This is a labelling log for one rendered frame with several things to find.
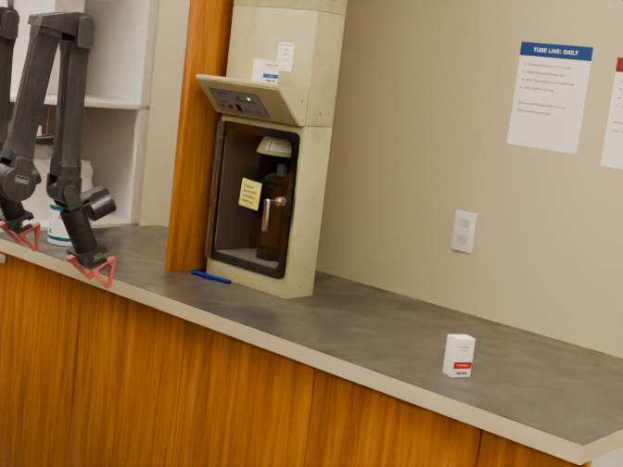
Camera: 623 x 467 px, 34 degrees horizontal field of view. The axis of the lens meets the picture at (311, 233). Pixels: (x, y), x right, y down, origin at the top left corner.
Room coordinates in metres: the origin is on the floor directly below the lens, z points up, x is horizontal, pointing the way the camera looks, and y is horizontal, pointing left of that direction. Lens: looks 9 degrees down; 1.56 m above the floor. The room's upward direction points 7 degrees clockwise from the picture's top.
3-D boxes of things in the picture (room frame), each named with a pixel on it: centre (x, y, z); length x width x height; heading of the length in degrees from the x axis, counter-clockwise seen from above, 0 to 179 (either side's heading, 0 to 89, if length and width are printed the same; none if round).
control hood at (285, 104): (2.78, 0.21, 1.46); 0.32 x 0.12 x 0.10; 49
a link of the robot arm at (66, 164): (2.37, 0.58, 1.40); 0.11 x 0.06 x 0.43; 39
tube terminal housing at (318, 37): (2.92, 0.09, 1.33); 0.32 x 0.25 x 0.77; 49
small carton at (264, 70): (2.75, 0.17, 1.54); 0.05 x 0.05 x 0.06; 38
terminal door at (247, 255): (2.82, 0.18, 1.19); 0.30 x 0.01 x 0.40; 49
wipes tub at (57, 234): (3.15, 0.75, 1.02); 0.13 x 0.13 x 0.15
